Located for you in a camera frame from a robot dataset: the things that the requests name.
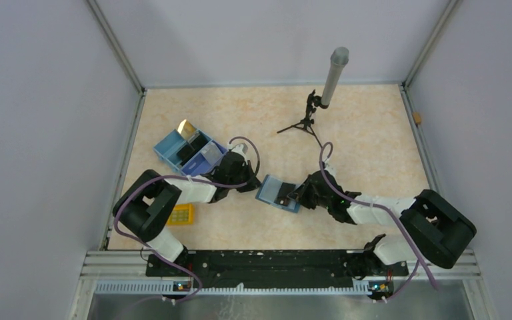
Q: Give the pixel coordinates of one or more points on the grey tube on stand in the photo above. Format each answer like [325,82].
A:
[338,60]

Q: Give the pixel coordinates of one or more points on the aluminium table frame rail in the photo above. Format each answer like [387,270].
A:
[467,267]

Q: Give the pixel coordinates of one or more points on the silver grey credit card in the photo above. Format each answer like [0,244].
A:
[212,153]

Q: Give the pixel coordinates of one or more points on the black mini tripod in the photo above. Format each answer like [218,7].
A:
[313,103]

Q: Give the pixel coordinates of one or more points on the yellow toy brick block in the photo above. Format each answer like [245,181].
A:
[183,214]

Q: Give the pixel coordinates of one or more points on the gold credit card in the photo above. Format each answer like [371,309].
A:
[186,129]

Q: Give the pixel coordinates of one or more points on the black credit card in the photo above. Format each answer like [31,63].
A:
[282,197]

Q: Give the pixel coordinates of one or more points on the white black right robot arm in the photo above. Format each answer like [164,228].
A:
[429,226]

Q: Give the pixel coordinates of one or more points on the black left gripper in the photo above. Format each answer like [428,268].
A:
[254,185]

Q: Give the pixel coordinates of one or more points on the blue leather card holder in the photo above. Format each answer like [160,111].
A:
[275,192]

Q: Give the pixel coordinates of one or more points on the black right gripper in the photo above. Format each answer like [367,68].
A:
[300,195]

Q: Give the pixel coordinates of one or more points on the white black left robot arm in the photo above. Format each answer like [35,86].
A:
[144,209]

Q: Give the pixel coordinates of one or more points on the blue compartment organizer tray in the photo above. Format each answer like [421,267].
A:
[184,156]

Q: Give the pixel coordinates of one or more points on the white toothed cable strip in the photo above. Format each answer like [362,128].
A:
[163,287]

